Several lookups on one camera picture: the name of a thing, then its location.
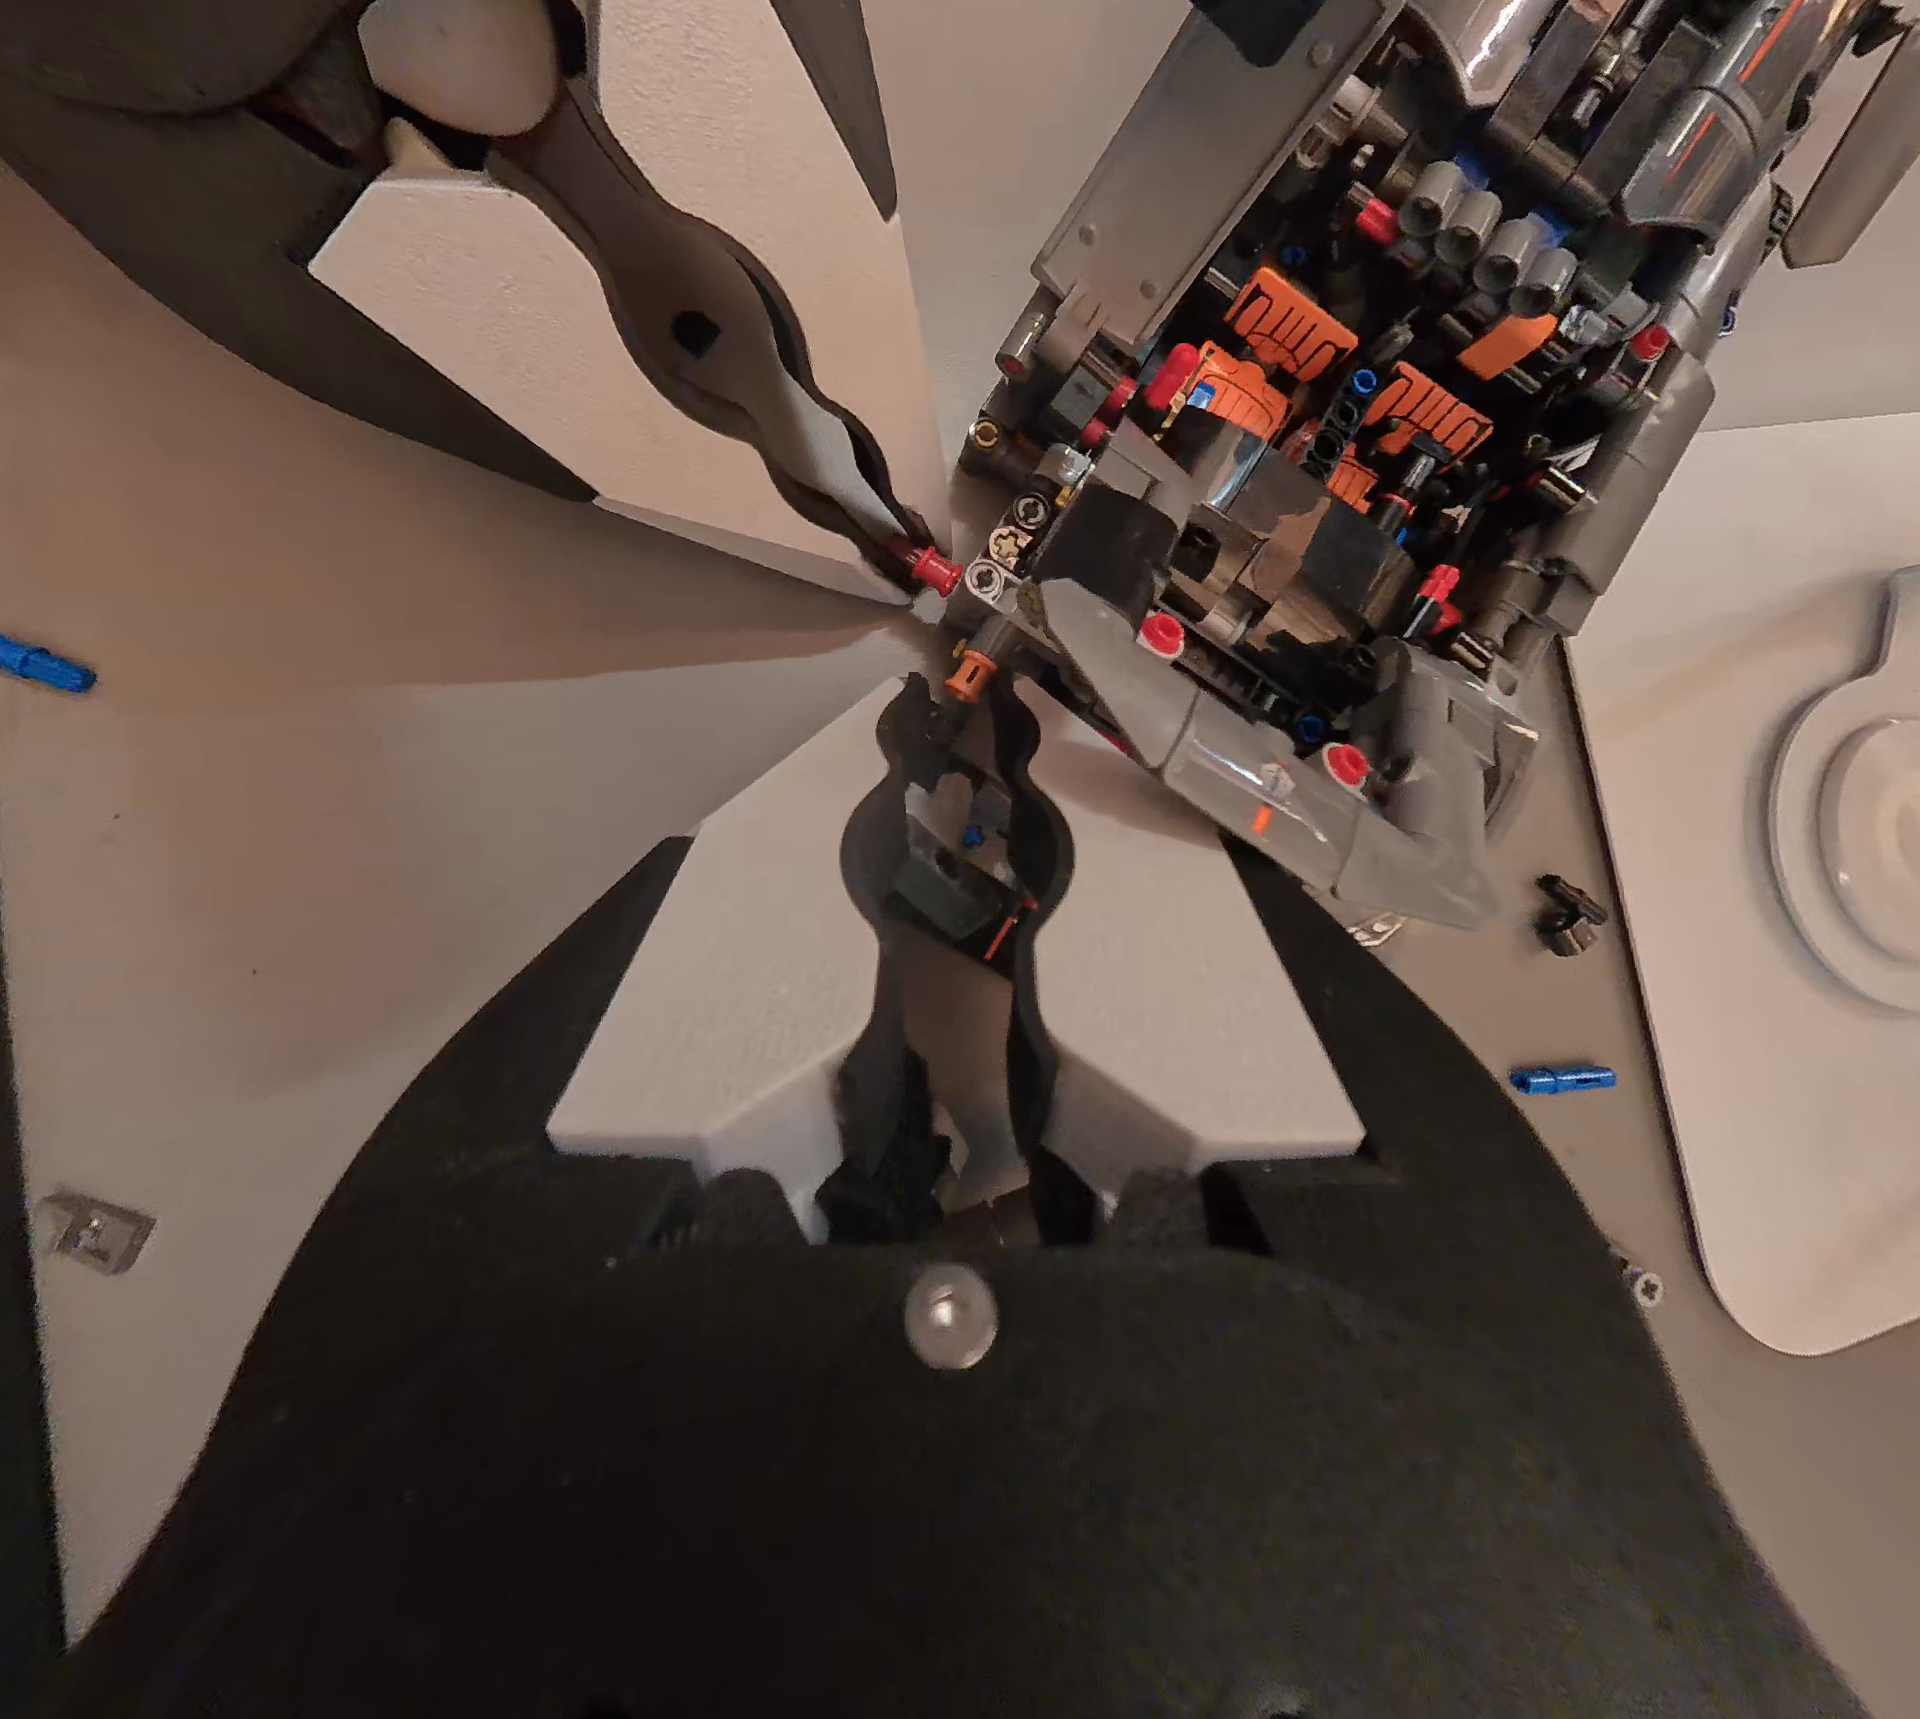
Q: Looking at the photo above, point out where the small grey lego piece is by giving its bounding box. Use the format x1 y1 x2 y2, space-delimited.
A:
36 1190 155 1276

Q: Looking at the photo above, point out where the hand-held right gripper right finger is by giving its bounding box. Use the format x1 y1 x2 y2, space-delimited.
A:
990 671 1366 1245

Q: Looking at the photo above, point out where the small black lego connector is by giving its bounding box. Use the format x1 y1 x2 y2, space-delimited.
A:
1534 872 1610 960

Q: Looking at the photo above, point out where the grey black lego car model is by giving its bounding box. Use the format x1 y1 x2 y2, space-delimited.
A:
884 0 1920 974

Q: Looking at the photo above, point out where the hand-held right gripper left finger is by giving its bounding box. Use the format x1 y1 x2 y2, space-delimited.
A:
546 671 950 1246

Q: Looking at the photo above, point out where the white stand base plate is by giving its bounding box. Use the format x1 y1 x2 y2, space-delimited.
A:
1560 412 1920 1361

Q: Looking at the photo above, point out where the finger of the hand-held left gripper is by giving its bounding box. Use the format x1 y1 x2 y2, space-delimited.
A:
591 0 953 561
308 0 920 614

